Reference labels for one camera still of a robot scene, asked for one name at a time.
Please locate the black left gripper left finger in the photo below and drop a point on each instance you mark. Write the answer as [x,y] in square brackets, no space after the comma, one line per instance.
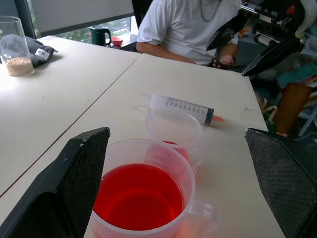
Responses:
[62,188]

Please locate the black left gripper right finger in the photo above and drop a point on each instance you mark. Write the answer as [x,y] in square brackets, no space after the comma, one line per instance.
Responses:
[289,178]

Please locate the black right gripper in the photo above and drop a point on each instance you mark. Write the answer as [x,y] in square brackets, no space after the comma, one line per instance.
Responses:
[277,19]

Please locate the black handheld object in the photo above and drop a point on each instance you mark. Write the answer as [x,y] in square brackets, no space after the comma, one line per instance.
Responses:
[235,66]

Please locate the beaker with red liquid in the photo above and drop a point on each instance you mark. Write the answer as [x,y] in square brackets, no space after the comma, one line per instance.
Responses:
[138,193]

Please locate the large clear plastic syringe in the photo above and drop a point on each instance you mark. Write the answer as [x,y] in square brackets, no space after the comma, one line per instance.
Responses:
[183,106]

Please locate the small clear plastic beaker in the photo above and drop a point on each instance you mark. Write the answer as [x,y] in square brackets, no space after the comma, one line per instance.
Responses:
[173,127]

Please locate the person's left hand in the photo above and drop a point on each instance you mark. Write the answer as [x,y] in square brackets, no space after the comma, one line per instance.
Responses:
[226,60]

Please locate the teal packaging box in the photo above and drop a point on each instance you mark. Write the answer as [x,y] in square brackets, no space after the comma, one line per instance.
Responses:
[297,74]

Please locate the brown paper bag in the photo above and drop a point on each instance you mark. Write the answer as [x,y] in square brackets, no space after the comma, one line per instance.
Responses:
[292,106]

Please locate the person in white t-shirt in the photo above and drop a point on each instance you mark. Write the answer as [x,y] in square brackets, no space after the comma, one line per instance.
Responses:
[178,27]

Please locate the glass jar with grains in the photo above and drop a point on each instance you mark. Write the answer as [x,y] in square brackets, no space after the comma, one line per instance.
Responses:
[18,65]

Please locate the small red bowl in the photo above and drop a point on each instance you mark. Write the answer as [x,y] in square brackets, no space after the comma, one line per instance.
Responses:
[117,41]

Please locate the dark grey folded cloth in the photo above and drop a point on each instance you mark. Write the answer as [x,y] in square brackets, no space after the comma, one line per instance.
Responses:
[37,53]

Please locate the dark green electric kettle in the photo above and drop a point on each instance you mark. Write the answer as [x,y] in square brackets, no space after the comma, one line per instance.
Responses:
[99,36]

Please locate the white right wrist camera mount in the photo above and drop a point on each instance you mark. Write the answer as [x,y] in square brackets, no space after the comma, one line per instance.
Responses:
[310,15]

